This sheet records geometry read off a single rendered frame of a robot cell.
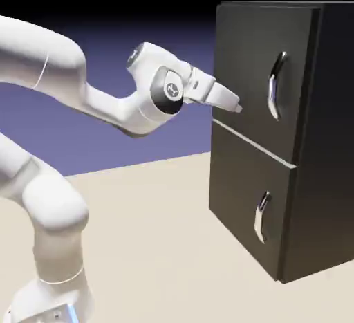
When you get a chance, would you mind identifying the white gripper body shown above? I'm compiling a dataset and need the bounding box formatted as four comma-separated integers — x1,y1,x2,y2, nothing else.
205,82,241,113

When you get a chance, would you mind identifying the dark wooden cabinet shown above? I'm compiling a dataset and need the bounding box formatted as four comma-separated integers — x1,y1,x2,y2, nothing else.
208,1,354,285

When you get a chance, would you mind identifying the dark cabinet door with long handle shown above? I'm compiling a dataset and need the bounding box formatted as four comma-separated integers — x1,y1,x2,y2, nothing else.
212,4,322,167

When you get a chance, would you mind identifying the long curved silver handle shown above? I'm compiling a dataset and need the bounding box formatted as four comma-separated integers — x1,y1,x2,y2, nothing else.
266,50,288,121

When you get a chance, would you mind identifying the dark cabinet door with short handle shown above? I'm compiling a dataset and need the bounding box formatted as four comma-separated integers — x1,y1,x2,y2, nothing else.
208,120,297,283

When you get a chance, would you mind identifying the short curved silver handle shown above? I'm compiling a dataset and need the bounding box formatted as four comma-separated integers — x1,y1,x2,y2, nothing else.
254,190,271,245

